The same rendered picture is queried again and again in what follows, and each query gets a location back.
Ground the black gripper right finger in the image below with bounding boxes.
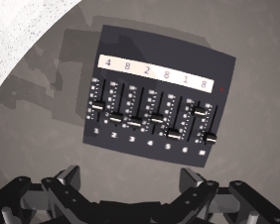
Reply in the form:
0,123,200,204
150,168,280,224

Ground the black lighting desk with faders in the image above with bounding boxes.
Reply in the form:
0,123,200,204
82,25,236,168

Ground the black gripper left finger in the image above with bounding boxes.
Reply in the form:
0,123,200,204
0,165,110,224

